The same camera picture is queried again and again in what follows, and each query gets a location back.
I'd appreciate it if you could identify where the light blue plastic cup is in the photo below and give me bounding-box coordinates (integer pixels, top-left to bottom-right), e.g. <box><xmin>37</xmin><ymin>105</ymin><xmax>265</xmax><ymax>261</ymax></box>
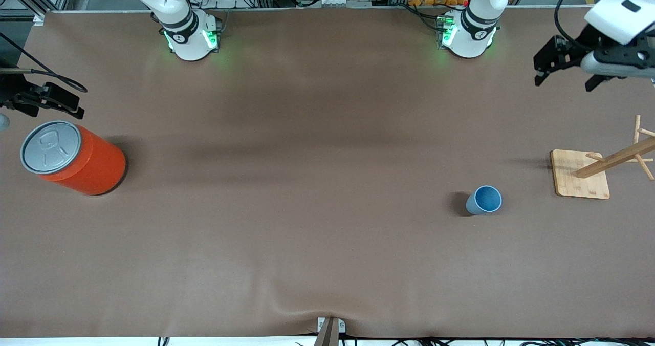
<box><xmin>466</xmin><ymin>185</ymin><xmax>503</xmax><ymax>216</ymax></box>

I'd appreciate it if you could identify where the orange can with grey lid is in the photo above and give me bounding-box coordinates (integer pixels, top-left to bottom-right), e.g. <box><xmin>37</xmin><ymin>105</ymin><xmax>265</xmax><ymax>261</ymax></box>
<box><xmin>20</xmin><ymin>120</ymin><xmax>127</xmax><ymax>196</ymax></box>

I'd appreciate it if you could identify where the wooden mug tree stand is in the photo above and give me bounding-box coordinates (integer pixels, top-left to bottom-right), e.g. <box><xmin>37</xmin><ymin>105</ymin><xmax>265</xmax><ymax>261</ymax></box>
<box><xmin>551</xmin><ymin>115</ymin><xmax>655</xmax><ymax>200</ymax></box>

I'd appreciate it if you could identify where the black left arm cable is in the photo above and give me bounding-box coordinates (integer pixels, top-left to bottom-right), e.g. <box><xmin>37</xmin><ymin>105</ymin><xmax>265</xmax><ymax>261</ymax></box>
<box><xmin>554</xmin><ymin>0</ymin><xmax>589</xmax><ymax>46</ymax></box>

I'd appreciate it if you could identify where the metal camera pole bracket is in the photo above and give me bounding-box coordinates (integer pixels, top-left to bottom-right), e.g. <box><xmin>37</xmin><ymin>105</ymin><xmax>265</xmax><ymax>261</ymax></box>
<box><xmin>317</xmin><ymin>316</ymin><xmax>346</xmax><ymax>346</ymax></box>

